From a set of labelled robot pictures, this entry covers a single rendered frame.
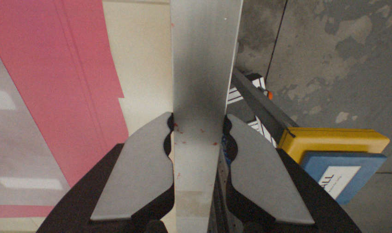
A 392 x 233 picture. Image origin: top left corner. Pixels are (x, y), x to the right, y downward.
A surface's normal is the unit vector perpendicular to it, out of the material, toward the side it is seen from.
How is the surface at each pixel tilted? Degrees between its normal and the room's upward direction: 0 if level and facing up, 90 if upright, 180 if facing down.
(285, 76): 0
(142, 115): 1
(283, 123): 90
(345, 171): 0
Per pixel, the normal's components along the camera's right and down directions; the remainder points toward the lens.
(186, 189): 0.00, 0.49
